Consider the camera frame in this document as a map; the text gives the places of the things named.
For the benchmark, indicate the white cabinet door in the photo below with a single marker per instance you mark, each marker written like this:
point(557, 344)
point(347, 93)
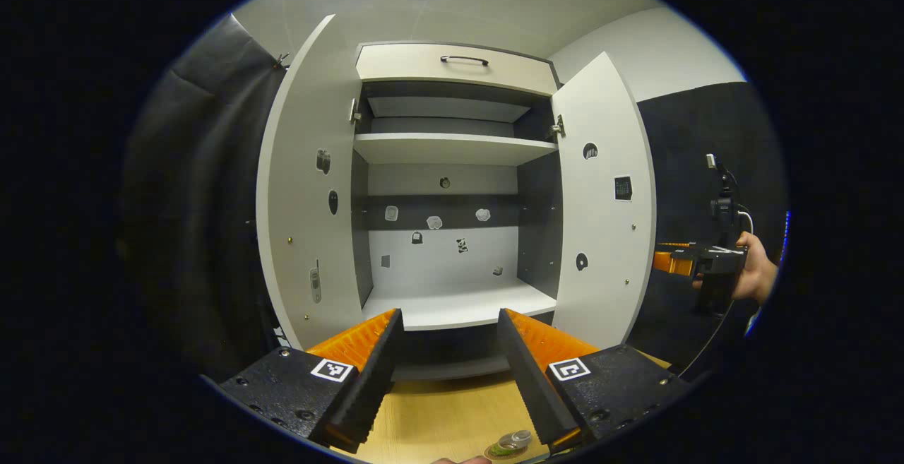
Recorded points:
point(600, 238)
point(296, 238)

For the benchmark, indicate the green label bottle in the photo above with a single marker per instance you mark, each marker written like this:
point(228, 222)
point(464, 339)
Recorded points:
point(514, 440)

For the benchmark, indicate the white cabinet shelf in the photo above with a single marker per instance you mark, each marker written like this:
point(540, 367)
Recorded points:
point(452, 147)
point(459, 308)

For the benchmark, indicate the black backdrop cloth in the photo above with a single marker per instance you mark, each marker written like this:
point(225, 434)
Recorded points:
point(198, 203)

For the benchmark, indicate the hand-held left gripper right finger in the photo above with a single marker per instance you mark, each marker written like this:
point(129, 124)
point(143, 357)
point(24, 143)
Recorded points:
point(530, 379)

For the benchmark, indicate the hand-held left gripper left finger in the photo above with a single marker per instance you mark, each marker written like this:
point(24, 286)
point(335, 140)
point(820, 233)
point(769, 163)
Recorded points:
point(371, 379)

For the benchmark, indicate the metal door hinge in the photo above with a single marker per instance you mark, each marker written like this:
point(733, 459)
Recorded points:
point(354, 111)
point(558, 127)

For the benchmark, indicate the white cabinet drawer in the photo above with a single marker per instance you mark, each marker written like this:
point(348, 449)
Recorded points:
point(424, 72)

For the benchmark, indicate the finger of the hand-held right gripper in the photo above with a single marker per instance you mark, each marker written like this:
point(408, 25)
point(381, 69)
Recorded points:
point(671, 260)

